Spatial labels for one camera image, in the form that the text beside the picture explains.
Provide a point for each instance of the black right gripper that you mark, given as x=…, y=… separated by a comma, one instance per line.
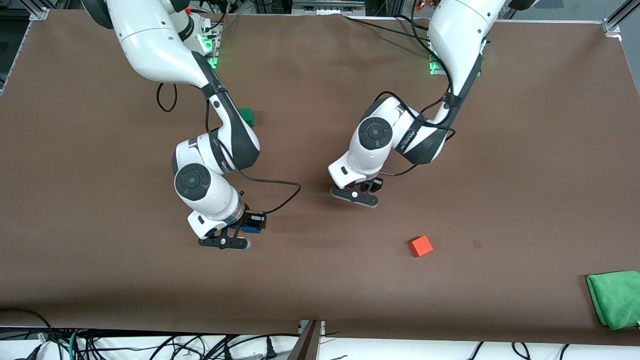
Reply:
x=248, y=219

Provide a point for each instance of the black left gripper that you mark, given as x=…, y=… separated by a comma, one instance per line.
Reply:
x=374, y=185

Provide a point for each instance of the blue block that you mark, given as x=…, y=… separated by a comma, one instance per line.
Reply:
x=250, y=230

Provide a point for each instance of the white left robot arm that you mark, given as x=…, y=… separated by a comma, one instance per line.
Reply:
x=460, y=30

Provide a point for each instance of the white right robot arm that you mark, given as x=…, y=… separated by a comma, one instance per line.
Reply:
x=150, y=45

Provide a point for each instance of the orange block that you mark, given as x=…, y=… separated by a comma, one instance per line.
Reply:
x=420, y=246

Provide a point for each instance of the green block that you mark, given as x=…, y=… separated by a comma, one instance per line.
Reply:
x=248, y=117

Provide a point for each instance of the silver rack device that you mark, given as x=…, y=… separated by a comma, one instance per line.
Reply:
x=327, y=6

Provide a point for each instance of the green folded cloth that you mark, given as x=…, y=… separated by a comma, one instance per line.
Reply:
x=617, y=299

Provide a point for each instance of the metal table edge bracket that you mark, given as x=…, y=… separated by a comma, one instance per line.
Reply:
x=307, y=342

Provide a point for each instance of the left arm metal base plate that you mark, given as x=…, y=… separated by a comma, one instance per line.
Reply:
x=435, y=67

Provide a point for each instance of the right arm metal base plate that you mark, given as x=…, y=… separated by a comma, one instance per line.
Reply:
x=215, y=47

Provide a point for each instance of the aluminium frame corner bracket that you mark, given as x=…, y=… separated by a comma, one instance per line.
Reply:
x=39, y=14
x=617, y=22

